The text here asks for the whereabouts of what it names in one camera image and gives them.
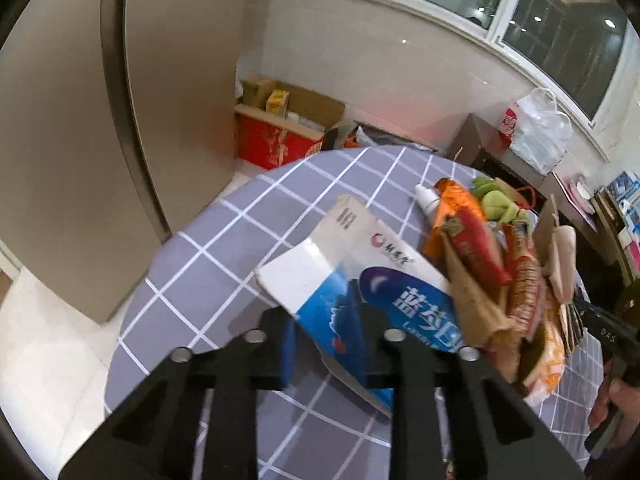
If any person's right hand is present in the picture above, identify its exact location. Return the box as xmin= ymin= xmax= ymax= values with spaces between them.
xmin=589 ymin=362 xmax=640 ymax=461

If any beige refrigerator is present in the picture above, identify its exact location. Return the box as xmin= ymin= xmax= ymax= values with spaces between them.
xmin=0 ymin=0 xmax=251 ymax=333

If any white plastic bag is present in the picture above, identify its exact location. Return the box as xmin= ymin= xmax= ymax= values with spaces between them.
xmin=502 ymin=87 xmax=573 ymax=175

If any orange-rimmed cardboard box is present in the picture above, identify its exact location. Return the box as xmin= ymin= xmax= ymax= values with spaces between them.
xmin=322 ymin=120 xmax=441 ymax=153

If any window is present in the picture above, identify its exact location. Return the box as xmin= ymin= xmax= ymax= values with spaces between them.
xmin=310 ymin=0 xmax=628 ymax=128

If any wooden stepped shelf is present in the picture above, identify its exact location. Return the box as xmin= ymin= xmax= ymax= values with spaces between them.
xmin=590 ymin=187 xmax=640 ymax=281

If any red cardboard box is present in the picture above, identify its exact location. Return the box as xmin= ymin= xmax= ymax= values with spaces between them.
xmin=234 ymin=75 xmax=347 ymax=171

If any orange foil wrapper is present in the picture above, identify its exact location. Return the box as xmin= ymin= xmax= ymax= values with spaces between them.
xmin=422 ymin=177 xmax=488 ymax=256

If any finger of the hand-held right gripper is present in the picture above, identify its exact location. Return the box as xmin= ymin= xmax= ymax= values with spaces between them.
xmin=572 ymin=291 xmax=617 ymax=332

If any red noodle packet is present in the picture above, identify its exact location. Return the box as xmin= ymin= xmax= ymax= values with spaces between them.
xmin=502 ymin=222 xmax=548 ymax=336

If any orange white snack packet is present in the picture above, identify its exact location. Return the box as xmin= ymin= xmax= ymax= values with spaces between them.
xmin=520 ymin=310 xmax=567 ymax=408

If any dark wooden cabinet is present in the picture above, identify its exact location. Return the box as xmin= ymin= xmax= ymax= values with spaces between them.
xmin=447 ymin=112 xmax=601 ymax=231

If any pink plastic packet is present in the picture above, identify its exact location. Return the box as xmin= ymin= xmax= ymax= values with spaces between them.
xmin=565 ymin=175 xmax=598 ymax=216

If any brown red-handled paper bag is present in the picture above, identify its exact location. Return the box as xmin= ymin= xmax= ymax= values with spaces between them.
xmin=500 ymin=177 xmax=538 ymax=211

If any yellow small box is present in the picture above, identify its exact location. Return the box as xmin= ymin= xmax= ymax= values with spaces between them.
xmin=265 ymin=89 xmax=291 ymax=117

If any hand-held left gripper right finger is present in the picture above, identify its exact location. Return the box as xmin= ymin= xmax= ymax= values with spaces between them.
xmin=360 ymin=305 xmax=586 ymax=480

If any blue white carton box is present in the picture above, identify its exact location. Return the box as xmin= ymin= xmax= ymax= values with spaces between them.
xmin=254 ymin=195 xmax=471 ymax=418

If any brown paper wrapper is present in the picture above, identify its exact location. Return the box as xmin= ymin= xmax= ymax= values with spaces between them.
xmin=440 ymin=215 xmax=521 ymax=386

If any white tube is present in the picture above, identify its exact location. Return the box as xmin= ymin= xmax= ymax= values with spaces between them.
xmin=414 ymin=183 xmax=443 ymax=213

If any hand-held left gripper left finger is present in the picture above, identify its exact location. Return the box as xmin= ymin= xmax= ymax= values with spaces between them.
xmin=59 ymin=307 xmax=291 ymax=480

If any beige paper wrapper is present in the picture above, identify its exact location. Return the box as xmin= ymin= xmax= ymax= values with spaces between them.
xmin=542 ymin=225 xmax=578 ymax=306

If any green plush toy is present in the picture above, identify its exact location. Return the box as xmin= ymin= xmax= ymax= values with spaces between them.
xmin=470 ymin=175 xmax=531 ymax=226

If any red snack wrapper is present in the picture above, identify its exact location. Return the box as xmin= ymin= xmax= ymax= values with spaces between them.
xmin=452 ymin=207 xmax=513 ymax=286

